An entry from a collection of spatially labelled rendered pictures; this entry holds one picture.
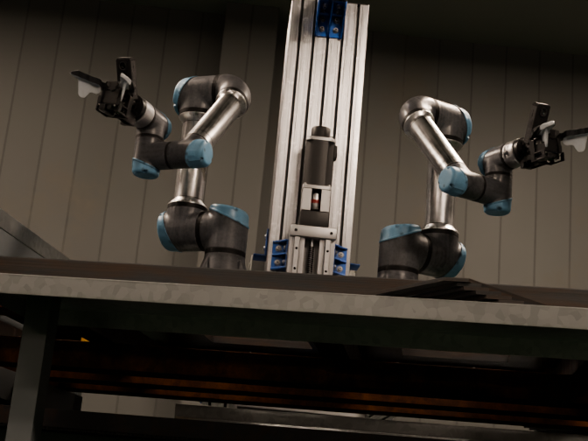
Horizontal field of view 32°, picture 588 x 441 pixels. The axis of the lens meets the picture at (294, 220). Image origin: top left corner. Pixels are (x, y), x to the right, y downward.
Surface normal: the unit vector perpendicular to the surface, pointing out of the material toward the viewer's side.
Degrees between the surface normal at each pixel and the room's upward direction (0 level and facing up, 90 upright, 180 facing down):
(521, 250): 90
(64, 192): 90
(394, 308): 90
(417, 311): 90
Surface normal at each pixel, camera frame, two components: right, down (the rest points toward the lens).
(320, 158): 0.07, -0.26
